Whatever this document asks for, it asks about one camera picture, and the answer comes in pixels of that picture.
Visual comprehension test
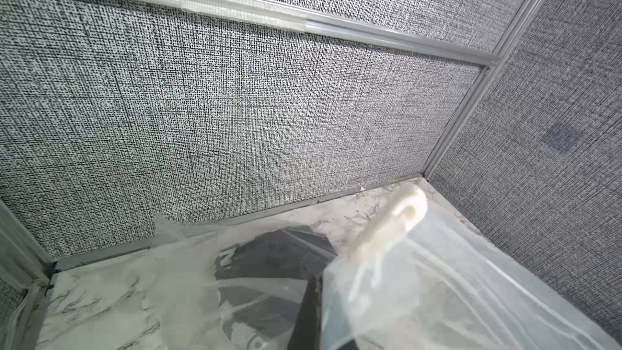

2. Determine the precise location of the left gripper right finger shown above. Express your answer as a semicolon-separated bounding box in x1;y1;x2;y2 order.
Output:
339;339;359;350

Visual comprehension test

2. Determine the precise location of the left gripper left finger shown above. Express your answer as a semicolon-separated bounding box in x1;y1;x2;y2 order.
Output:
287;274;322;350

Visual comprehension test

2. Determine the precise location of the clear plastic vacuum bag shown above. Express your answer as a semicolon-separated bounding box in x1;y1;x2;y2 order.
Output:
150;181;622;350

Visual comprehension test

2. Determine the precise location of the white bag zipper slider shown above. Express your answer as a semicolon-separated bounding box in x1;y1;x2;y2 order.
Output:
347;186;429;263

